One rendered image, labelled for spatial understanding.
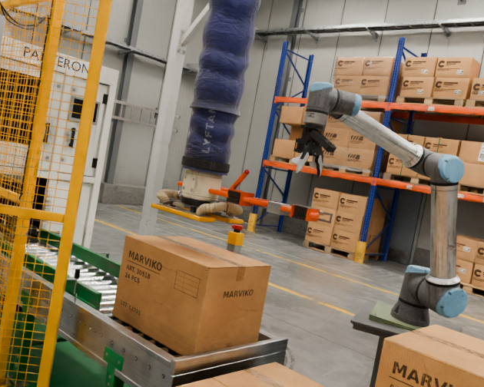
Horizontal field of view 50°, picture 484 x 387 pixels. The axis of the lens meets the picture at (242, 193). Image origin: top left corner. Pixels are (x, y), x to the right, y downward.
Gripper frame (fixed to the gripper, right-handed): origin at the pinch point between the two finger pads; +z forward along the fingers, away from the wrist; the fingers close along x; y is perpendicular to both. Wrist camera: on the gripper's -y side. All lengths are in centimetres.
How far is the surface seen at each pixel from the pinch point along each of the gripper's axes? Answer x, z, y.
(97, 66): 43, -32, 95
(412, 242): -832, 89, 323
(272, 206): 3.7, 14.9, 12.5
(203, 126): 11, -14, 54
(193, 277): 19, 50, 35
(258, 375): 0, 84, 6
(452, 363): 20, 44, -73
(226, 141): 0.6, -8.8, 48.5
